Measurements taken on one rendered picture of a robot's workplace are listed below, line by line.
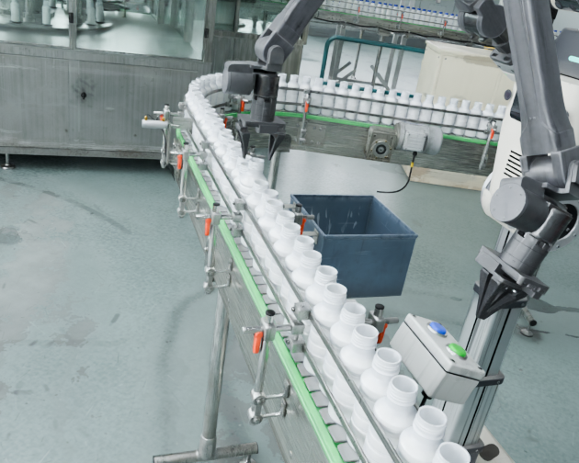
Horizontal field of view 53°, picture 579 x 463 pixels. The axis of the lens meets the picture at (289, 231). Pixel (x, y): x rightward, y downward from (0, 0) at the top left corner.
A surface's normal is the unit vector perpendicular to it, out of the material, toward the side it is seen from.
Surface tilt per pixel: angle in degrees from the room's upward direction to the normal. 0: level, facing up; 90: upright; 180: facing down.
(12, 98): 90
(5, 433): 0
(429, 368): 70
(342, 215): 90
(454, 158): 90
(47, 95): 90
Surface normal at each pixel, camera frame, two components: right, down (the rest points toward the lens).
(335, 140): 0.00, 0.42
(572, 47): -0.94, 0.00
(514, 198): -0.80, -0.26
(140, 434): 0.14, -0.90
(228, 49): 0.30, 0.44
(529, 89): -0.80, 0.26
